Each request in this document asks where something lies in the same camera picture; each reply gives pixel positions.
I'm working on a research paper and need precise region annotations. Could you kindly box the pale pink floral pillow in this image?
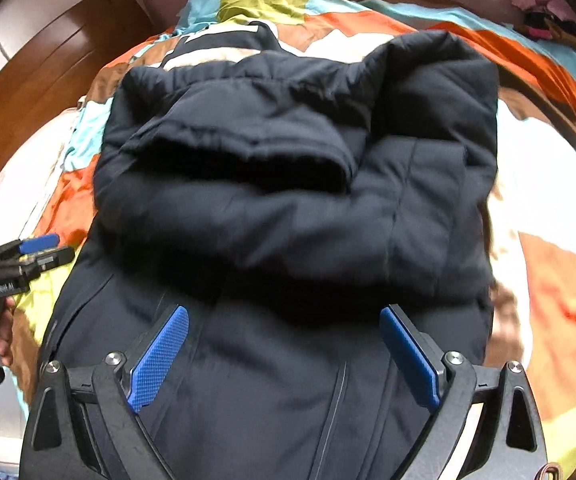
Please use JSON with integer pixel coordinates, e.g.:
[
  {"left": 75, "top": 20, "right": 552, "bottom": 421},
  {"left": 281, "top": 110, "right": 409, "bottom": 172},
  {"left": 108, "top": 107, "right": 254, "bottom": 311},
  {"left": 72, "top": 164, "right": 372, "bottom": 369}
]
[{"left": 0, "top": 107, "right": 86, "bottom": 246}]

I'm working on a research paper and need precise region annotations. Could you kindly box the brown wooden headboard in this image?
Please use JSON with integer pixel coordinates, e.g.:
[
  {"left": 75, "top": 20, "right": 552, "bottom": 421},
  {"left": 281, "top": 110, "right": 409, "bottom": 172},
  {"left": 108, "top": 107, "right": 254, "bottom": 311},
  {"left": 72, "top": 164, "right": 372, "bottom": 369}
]
[{"left": 0, "top": 0, "right": 156, "bottom": 113}]

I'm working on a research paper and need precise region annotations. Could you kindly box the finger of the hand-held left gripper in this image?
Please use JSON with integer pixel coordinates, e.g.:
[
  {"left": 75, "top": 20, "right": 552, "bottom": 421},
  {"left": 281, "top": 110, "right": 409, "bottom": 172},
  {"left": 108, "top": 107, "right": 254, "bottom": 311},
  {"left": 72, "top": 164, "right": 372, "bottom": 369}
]
[
  {"left": 15, "top": 246, "right": 76, "bottom": 277},
  {"left": 0, "top": 233, "right": 61, "bottom": 262}
]

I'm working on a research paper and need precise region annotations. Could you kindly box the dark navy padded jacket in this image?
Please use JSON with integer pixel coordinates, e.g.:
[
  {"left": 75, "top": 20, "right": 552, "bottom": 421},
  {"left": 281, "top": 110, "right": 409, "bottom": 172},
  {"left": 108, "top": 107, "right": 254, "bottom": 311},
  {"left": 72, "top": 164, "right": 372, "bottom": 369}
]
[{"left": 18, "top": 22, "right": 501, "bottom": 480}]

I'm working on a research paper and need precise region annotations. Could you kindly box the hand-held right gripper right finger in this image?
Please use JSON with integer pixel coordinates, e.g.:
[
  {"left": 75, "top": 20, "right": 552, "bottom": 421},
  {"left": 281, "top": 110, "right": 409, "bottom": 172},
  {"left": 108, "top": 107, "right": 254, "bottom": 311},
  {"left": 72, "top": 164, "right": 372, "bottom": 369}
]
[{"left": 379, "top": 304, "right": 549, "bottom": 480}]

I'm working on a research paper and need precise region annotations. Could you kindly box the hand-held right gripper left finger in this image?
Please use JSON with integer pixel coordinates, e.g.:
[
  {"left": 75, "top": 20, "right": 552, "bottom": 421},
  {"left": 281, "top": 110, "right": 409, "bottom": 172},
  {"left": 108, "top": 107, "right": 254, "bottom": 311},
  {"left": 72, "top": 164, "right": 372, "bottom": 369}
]
[{"left": 20, "top": 304, "right": 190, "bottom": 480}]

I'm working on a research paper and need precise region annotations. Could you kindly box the colourful striped blanket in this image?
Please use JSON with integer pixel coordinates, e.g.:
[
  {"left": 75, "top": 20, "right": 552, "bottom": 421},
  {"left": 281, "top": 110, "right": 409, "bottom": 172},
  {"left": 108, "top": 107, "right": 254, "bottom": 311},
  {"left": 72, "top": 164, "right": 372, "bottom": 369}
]
[{"left": 8, "top": 0, "right": 576, "bottom": 466}]

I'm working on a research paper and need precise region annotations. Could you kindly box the pile of dark clothes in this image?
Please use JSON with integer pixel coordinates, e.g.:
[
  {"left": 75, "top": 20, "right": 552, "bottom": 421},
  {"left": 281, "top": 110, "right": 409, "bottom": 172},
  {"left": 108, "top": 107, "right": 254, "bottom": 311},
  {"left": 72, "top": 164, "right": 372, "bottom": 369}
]
[{"left": 522, "top": 10, "right": 576, "bottom": 43}]

